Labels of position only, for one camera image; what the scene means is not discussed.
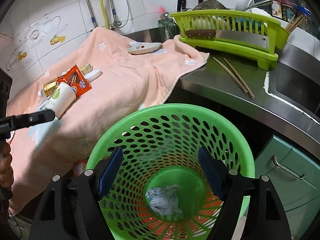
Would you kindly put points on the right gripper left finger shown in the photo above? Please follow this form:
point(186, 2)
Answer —
point(87, 190)

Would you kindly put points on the bamboo chopstick right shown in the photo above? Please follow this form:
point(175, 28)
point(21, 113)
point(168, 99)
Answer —
point(250, 93)

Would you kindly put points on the white bowl in rack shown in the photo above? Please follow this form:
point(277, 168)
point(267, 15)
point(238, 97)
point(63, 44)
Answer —
point(242, 5)

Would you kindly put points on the green perforated trash basket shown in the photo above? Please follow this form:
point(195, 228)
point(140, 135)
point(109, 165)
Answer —
point(160, 146)

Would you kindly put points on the bamboo chopstick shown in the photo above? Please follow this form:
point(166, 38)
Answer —
point(236, 80)
point(250, 93)

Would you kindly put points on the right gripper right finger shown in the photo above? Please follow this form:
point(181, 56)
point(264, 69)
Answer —
point(230, 187)

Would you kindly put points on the small clear yellow-label bottle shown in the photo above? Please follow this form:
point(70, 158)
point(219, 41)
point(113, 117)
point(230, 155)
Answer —
point(50, 86)

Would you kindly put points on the lime green dish rack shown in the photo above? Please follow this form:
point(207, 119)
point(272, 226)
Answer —
point(236, 21)

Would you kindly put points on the person's left hand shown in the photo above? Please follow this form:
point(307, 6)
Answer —
point(6, 171)

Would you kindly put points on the white dish with cherries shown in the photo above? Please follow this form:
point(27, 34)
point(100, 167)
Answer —
point(139, 48)

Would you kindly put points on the black knife handles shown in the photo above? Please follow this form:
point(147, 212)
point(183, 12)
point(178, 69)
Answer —
point(182, 5)

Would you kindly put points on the orange red snack wrapper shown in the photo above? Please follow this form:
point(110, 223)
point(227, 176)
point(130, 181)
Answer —
point(75, 79)

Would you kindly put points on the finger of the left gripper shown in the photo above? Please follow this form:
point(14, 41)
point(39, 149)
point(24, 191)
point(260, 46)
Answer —
point(13, 123)

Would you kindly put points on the white paper cup green logo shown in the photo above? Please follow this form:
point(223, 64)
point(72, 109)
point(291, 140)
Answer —
point(59, 101)

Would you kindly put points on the peach floral towel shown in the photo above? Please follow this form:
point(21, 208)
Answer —
point(127, 83)

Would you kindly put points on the bamboo chopstick left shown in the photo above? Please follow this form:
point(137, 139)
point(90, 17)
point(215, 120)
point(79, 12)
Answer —
point(236, 80)

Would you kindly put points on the crumpled white paper trash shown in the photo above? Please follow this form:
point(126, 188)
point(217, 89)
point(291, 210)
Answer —
point(164, 200)

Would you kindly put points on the green glass jar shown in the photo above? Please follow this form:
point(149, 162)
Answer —
point(168, 28)

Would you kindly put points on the steel pot lid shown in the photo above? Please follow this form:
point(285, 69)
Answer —
point(210, 4)

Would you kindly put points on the steel water pipe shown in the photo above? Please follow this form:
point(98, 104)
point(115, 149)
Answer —
point(116, 23)

